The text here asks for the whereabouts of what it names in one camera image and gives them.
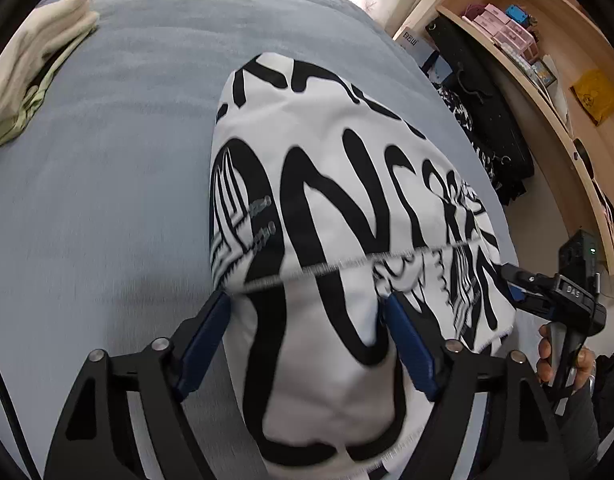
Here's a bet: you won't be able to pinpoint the black white graffiti hooded jacket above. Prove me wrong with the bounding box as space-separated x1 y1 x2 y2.
209 53 515 479

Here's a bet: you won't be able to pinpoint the black white patterned hanging clothes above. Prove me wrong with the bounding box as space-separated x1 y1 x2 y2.
426 15 535 206

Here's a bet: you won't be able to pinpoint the person right hand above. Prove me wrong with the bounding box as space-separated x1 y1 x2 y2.
536 324 595 392

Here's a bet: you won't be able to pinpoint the yellow paper on shelf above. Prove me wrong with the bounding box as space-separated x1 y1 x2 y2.
570 70 614 126

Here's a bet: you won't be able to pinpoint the blue bed sheet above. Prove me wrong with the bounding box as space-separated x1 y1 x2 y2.
0 0 529 479

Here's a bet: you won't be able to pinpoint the wooden shelf unit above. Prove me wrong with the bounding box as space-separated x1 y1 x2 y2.
394 0 614 275

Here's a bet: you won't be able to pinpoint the pink boxes on shelf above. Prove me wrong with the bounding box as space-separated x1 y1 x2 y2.
462 3 539 62

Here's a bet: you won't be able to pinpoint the blue box on shelf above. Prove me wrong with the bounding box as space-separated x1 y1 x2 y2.
505 4 531 27

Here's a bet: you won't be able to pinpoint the white labelled box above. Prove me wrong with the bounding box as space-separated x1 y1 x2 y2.
396 27 452 86

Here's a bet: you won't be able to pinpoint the light green folded garment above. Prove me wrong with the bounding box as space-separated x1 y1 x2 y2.
0 25 98 148

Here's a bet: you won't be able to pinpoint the cream folded fleece garment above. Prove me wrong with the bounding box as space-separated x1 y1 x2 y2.
0 0 99 125

